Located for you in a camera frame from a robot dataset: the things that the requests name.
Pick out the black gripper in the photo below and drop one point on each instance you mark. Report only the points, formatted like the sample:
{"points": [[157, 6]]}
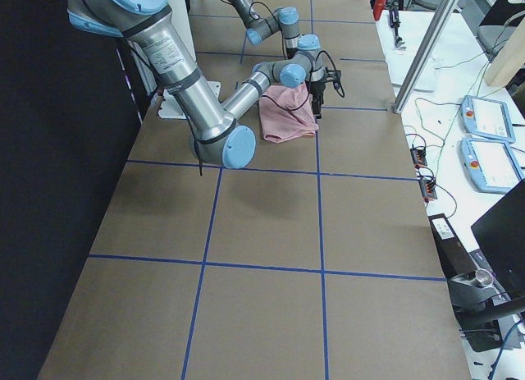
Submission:
{"points": [[317, 88]]}

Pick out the pink Snoopy t-shirt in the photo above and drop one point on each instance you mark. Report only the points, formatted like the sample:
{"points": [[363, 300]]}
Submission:
{"points": [[286, 114]]}

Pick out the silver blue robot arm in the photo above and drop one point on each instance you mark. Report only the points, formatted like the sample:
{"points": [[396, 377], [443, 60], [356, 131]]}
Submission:
{"points": [[283, 20], [218, 137]]}

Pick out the grey orange usb hub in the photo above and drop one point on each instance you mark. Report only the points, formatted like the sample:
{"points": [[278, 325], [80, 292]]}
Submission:
{"points": [[427, 185], [418, 155]]}

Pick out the black clamp tool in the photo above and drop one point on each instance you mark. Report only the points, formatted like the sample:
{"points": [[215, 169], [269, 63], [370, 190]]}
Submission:
{"points": [[394, 24]]}

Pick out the red fire extinguisher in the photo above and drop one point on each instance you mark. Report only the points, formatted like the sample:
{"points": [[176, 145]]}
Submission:
{"points": [[377, 9]]}

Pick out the blue teach pendant far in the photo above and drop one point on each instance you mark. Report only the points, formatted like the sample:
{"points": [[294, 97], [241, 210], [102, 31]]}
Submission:
{"points": [[487, 118]]}

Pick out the blue teach pendant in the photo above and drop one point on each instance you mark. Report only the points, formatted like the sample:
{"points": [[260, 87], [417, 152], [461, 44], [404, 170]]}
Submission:
{"points": [[490, 165], [487, 118]]}

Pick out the blue teach pendant near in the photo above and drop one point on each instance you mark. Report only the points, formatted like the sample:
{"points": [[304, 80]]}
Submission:
{"points": [[490, 165]]}

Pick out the black box with white label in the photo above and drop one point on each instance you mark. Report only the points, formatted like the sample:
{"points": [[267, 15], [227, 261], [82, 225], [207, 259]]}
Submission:
{"points": [[453, 257]]}

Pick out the black monitor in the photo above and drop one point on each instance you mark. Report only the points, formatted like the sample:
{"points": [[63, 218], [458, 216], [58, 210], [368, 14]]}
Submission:
{"points": [[499, 233]]}

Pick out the silver metal cup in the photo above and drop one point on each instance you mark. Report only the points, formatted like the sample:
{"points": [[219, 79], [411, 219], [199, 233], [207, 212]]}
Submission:
{"points": [[483, 278]]}

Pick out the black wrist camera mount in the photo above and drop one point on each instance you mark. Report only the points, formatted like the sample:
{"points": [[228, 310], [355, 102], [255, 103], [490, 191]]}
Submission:
{"points": [[333, 76]]}

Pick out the aluminium frame post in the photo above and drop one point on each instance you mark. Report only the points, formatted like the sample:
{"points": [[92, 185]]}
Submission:
{"points": [[429, 41]]}

